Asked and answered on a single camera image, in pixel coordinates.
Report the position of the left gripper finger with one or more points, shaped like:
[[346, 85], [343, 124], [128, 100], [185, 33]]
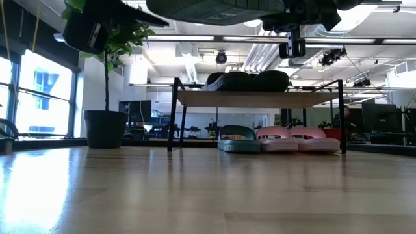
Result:
[[146, 19]]

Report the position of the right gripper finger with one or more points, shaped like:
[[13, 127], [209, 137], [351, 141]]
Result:
[[274, 23]]

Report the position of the black rubber slide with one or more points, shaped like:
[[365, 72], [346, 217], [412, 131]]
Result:
[[230, 83], [271, 81]]

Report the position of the green rubber slide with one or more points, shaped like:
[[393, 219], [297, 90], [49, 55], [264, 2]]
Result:
[[239, 146], [211, 11]]

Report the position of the pink rubber slide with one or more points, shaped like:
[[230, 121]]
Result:
[[318, 144], [276, 144]]

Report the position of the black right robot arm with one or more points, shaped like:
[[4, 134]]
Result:
[[346, 4]]

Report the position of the black rig crossbar with lights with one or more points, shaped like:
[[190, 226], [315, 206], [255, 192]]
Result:
[[219, 39]]

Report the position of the round black ceiling fixture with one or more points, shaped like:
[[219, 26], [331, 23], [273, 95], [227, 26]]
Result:
[[221, 58]]

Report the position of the black computer monitor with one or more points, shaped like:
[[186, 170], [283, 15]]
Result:
[[382, 117], [136, 110]]

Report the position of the green plant in black pot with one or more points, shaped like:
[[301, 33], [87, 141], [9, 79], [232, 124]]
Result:
[[105, 130]]

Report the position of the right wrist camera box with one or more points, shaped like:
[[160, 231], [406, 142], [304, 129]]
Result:
[[297, 50]]

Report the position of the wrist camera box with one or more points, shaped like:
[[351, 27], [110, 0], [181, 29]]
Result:
[[81, 39], [297, 50]]

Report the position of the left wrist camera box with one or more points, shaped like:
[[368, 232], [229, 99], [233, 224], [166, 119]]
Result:
[[81, 39]]

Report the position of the black overhead camera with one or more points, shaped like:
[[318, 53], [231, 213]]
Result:
[[331, 58]]

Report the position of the wooden shelf black metal frame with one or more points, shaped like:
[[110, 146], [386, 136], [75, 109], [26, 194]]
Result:
[[253, 99]]

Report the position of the black aluminium table frame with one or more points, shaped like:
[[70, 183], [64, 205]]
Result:
[[48, 143]]

